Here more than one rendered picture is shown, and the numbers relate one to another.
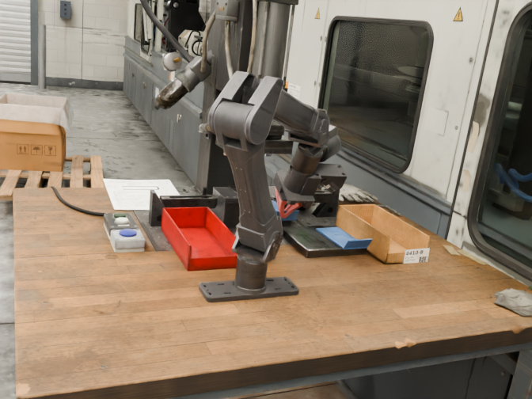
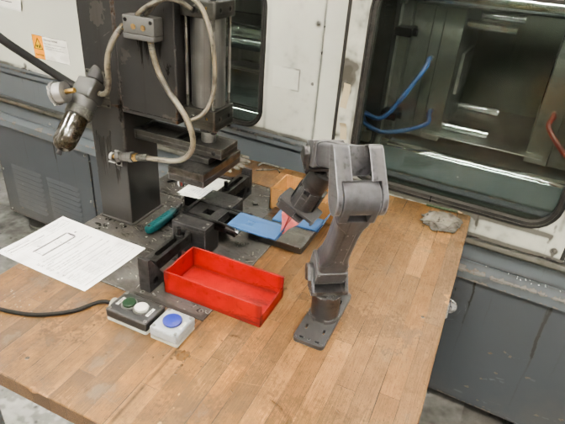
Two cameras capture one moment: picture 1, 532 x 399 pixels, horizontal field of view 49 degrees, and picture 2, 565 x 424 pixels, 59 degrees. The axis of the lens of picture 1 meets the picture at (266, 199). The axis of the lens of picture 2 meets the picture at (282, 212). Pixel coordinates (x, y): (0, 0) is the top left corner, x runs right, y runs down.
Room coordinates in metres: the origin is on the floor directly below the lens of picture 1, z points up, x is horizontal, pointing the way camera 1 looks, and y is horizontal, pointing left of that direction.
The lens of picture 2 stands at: (0.53, 0.67, 1.65)
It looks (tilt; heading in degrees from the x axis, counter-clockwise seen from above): 30 degrees down; 317
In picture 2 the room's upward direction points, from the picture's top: 5 degrees clockwise
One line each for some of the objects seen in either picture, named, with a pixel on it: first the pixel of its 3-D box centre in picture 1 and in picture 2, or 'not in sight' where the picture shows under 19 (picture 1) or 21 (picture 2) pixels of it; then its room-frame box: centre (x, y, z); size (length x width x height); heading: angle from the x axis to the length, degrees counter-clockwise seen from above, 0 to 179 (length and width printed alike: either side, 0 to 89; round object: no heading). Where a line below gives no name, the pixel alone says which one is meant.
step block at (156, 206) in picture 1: (163, 207); (152, 267); (1.41, 0.26, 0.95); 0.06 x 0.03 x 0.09; 115
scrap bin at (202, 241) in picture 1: (199, 236); (224, 283); (1.28, 0.15, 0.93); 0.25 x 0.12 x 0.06; 25
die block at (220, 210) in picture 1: (252, 208); (208, 223); (1.51, 0.03, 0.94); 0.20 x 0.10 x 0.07; 115
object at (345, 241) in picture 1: (343, 233); (301, 216); (1.40, -0.21, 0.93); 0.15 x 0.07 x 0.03; 27
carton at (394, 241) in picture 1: (380, 233); (314, 201); (1.45, -0.31, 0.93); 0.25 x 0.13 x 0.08; 25
